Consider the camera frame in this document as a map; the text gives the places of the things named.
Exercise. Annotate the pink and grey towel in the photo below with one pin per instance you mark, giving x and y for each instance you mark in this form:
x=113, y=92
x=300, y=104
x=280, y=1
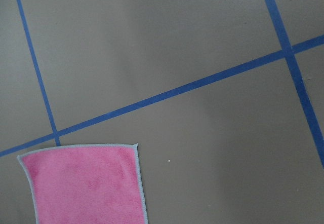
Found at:
x=86, y=183

